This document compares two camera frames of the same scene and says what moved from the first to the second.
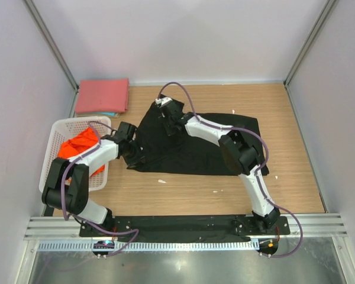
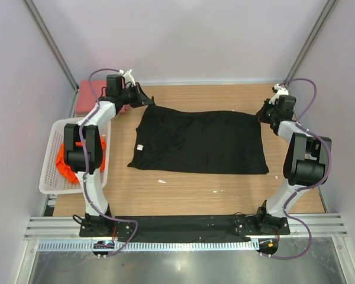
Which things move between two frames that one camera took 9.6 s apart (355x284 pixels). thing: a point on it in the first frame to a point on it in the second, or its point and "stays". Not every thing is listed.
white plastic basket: [59, 130] stays
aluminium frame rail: [56, 228] stays
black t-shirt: [190, 152] stays
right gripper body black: [168, 123] to [268, 112]
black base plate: [186, 229] stays
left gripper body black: [134, 154] to [134, 97]
